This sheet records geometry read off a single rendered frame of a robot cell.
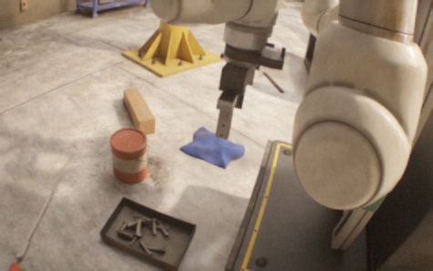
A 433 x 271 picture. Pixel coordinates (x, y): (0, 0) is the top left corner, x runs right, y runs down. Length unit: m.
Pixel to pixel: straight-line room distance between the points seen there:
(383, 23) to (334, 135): 0.13
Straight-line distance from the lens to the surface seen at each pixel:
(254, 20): 0.57
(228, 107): 0.59
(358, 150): 0.27
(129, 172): 1.42
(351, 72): 0.29
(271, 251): 0.90
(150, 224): 1.28
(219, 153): 1.63
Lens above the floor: 1.04
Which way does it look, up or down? 35 degrees down
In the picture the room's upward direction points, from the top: 10 degrees clockwise
